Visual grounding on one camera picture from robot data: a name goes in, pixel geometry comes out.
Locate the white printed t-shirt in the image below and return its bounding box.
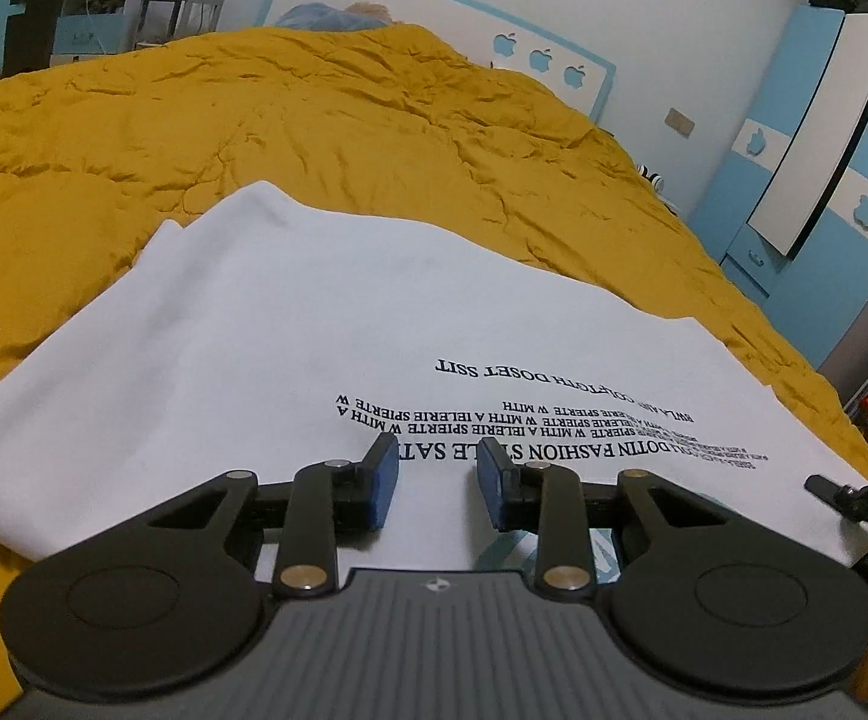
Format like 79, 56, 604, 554
0, 182, 868, 571

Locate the blue white wardrobe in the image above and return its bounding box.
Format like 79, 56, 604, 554
690, 5, 868, 366

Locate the mustard yellow bed quilt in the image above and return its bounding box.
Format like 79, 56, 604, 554
0, 26, 868, 712

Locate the white blue bed headboard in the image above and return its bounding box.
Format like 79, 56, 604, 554
258, 0, 616, 121

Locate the blue pillow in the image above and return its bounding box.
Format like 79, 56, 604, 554
274, 2, 395, 32

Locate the grey plastic stool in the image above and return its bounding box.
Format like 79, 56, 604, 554
133, 0, 226, 49

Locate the beige wall switch plate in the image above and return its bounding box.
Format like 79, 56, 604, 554
663, 107, 696, 138

